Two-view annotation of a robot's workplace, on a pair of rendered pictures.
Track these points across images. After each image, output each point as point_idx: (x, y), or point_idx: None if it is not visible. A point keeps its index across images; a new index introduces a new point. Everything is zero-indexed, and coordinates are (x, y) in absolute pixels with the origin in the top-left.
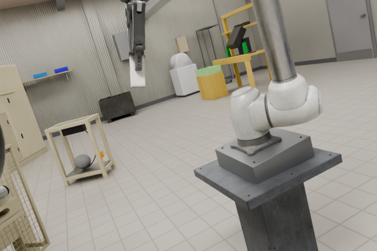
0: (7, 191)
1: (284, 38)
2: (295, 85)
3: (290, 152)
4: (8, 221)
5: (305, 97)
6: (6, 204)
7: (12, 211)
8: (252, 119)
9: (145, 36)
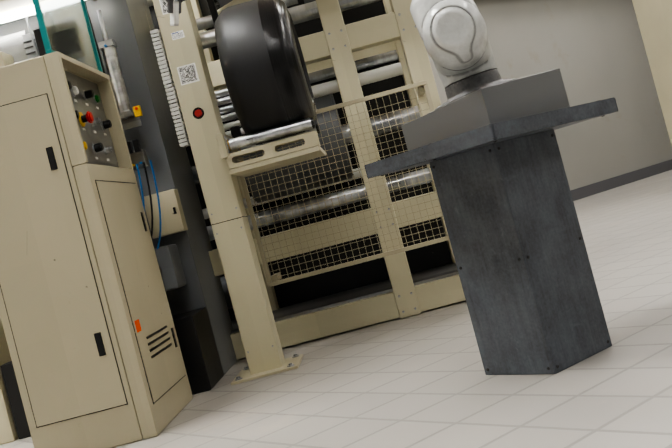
0: (310, 123)
1: None
2: (413, 2)
3: (449, 111)
4: (302, 152)
5: (421, 21)
6: (302, 135)
7: (307, 143)
8: None
9: None
